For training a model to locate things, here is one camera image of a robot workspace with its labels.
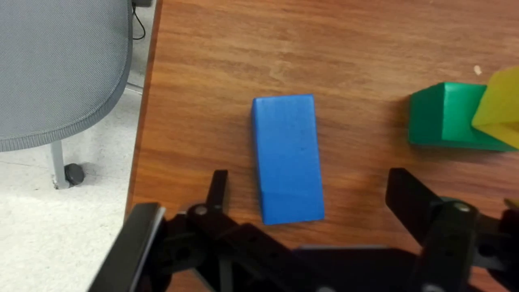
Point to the blue rectangular block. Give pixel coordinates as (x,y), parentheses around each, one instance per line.
(287,155)

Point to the yellow house-shaped block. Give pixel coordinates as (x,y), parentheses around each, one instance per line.
(503,105)

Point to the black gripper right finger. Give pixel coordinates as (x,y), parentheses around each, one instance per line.
(416,204)

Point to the green block under yellow block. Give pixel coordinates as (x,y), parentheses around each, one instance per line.
(440,115)

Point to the grey mesh office chair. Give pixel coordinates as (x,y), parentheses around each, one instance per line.
(59,64)

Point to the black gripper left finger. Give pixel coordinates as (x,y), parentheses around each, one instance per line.
(216,243)

